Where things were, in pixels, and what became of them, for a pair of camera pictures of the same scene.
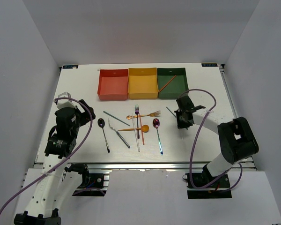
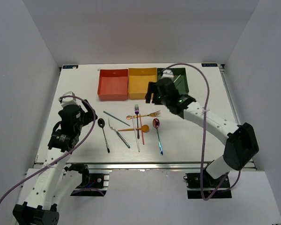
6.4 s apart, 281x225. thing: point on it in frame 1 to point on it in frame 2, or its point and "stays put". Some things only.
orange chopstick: (142, 129) stays put
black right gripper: (180, 125) to (151, 88)
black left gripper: (85, 116) stays put
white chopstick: (136, 133) stays put
